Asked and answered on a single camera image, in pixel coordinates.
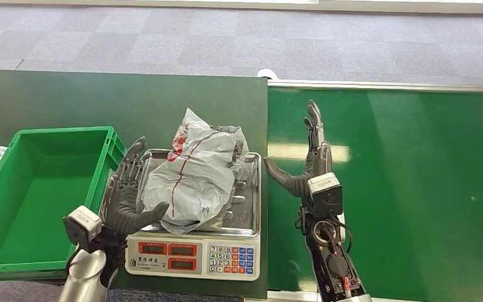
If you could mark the grey plastic mailer package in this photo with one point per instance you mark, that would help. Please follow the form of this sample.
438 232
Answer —
195 179

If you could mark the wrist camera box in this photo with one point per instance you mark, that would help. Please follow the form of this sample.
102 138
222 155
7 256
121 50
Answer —
83 225
327 194

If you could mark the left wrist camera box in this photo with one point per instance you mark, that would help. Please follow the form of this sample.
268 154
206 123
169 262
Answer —
83 225

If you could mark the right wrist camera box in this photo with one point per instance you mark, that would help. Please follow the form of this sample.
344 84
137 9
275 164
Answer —
327 194

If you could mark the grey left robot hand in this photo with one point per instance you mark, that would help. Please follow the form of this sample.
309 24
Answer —
120 212

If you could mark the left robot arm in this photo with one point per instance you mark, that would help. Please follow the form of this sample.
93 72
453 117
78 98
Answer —
85 275

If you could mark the electronic scale with steel tray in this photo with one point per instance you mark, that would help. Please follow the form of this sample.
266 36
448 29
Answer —
191 258

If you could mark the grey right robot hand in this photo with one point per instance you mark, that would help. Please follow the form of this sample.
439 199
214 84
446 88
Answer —
318 162

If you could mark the green conveyor belt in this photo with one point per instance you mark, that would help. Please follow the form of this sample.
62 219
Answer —
433 187

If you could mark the green plastic basket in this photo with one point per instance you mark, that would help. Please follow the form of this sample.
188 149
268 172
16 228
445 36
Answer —
37 200

